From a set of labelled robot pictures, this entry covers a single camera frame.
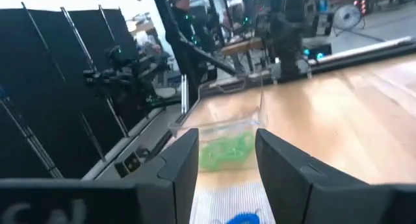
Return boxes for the black partition curtain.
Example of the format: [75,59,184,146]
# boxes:
[0,3,144,179]

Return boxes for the clear plastic bin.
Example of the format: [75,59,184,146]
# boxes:
[167,75,272,173]
[189,171,277,224]

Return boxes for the white floor fan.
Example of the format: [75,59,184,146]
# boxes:
[331,3,367,36]

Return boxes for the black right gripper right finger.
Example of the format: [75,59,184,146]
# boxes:
[255,128,396,224]

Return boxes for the blue spring coil keychain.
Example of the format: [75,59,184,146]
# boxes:
[226,212,261,224]

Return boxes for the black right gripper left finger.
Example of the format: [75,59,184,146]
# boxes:
[135,128,200,224]

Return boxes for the wooden background table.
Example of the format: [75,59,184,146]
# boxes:
[220,36,265,74]

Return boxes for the black electronics box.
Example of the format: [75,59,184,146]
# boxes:
[301,42,333,61]

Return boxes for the green spring coil keychain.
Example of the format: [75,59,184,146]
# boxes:
[198,145,228,171]
[220,149,251,169]
[211,138,238,155]
[201,141,225,160]
[227,132,257,153]

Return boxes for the person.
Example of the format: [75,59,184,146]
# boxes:
[167,0,204,43]

